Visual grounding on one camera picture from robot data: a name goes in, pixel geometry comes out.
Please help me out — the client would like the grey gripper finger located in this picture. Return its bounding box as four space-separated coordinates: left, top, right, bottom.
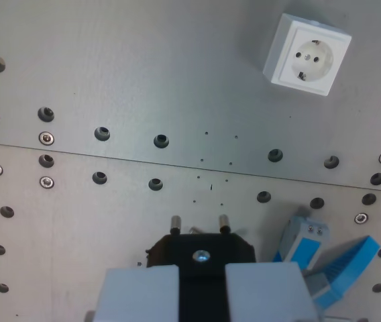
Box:
225 262 319 322
92 265 180 322

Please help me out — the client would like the black two-pin power plug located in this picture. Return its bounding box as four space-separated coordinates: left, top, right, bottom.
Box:
145 214 257 322

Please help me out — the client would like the white blue terminal module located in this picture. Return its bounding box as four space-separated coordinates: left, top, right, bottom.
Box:
272 213 331 272

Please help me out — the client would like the blue ribbed plastic part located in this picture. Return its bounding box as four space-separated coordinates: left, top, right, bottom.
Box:
303 235 381 311

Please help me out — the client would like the white wall socket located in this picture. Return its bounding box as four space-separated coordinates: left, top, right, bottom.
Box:
262 13 353 98

